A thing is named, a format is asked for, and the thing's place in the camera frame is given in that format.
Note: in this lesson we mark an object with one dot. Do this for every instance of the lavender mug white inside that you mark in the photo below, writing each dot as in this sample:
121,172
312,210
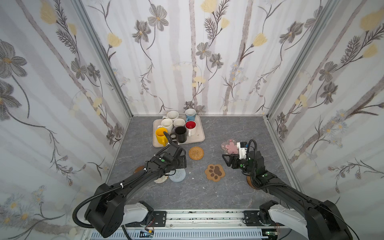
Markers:
179,122

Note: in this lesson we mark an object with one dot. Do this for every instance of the blue-grey round knitted coaster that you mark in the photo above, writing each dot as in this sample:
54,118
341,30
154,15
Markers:
177,175

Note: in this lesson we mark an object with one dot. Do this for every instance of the yellow mug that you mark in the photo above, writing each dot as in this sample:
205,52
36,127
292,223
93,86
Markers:
160,134

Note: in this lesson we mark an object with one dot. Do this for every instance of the white woven round coaster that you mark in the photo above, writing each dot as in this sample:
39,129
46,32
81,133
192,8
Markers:
161,180

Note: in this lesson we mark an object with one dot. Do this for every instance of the light blue mug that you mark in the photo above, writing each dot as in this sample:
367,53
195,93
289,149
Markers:
190,114

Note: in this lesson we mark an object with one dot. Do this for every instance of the brown wooden round coaster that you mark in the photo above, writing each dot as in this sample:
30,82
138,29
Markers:
252,183
139,169

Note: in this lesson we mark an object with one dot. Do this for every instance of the white mug red inside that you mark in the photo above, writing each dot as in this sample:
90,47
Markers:
191,127

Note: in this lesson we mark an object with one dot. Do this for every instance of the white mug left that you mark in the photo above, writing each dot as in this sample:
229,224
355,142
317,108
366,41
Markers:
167,124

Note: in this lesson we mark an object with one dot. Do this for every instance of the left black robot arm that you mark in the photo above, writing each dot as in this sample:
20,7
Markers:
107,210

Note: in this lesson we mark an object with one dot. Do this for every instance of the brown paw-shaped coaster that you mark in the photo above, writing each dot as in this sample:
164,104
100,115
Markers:
215,172

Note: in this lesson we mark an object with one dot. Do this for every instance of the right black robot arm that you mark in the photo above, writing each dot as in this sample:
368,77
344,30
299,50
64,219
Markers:
312,218

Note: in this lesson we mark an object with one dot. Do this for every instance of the black mug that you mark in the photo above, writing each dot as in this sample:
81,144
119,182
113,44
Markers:
180,135

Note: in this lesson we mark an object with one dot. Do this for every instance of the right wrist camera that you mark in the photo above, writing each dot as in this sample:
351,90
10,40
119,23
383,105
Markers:
243,149

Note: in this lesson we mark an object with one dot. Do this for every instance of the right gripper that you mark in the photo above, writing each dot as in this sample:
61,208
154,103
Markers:
234,160

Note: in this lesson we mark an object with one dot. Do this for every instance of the pink flower coaster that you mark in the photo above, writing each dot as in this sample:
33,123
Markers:
230,147

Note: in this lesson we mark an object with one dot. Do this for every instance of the white speckled mug rear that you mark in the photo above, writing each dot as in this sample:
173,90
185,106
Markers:
172,115

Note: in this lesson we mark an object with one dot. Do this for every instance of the beige plastic tray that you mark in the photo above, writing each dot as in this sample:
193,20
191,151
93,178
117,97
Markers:
199,136

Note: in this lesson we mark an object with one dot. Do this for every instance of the white slotted cable duct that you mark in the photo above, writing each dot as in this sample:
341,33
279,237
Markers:
202,234

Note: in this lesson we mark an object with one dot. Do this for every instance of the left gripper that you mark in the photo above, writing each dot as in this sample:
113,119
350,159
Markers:
176,151

